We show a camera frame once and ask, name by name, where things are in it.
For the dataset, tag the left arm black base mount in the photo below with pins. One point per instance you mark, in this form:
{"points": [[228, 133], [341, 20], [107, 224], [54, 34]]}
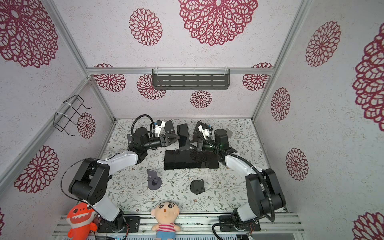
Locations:
{"points": [[121, 224]]}

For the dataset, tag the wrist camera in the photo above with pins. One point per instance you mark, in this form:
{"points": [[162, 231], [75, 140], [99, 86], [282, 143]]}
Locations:
{"points": [[205, 131], [159, 125]]}

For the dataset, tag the front right black stand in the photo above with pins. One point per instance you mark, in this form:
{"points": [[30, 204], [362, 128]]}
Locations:
{"points": [[197, 187]]}

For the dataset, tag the white folding phone stand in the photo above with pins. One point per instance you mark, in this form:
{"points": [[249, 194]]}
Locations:
{"points": [[229, 133]]}

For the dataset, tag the wooden base stand centre-left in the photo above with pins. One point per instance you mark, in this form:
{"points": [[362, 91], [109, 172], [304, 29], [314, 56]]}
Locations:
{"points": [[169, 127]]}

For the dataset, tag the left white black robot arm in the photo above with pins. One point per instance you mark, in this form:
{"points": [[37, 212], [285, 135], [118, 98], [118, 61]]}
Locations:
{"points": [[91, 180]]}

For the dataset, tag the wooden base stand centre-right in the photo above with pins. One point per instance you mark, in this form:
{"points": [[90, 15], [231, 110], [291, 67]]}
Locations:
{"points": [[198, 132]]}

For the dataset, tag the red shark plush toy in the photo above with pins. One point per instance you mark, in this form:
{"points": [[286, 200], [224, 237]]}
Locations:
{"points": [[81, 219]]}

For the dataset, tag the black phone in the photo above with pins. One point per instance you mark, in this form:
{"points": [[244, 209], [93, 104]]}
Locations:
{"points": [[201, 160], [184, 140], [169, 160], [212, 160], [180, 159], [191, 162]]}

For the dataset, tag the black wire wall rack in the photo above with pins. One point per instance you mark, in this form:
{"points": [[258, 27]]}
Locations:
{"points": [[65, 117]]}

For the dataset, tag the front left grey round stand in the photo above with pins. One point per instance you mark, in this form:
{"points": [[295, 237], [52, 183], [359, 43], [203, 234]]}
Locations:
{"points": [[154, 181]]}

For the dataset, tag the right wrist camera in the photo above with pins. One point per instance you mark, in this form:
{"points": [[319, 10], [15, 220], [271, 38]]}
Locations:
{"points": [[205, 131]]}

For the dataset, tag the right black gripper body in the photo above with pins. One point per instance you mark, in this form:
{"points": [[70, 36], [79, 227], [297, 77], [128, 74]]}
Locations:
{"points": [[202, 146]]}

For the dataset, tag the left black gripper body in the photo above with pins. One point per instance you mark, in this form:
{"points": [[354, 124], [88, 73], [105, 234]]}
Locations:
{"points": [[162, 140]]}

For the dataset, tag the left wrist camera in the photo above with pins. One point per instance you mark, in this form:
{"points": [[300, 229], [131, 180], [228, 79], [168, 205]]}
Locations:
{"points": [[159, 125]]}

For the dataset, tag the cartoon boy plush doll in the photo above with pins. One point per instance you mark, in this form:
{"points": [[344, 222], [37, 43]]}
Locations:
{"points": [[166, 214]]}

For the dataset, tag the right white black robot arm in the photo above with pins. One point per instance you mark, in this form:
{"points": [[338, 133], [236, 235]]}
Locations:
{"points": [[264, 193]]}

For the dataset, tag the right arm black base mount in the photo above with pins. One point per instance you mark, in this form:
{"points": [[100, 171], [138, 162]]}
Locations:
{"points": [[227, 224]]}

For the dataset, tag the grey metal wall shelf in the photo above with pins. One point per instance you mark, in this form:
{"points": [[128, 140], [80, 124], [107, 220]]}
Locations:
{"points": [[191, 80]]}

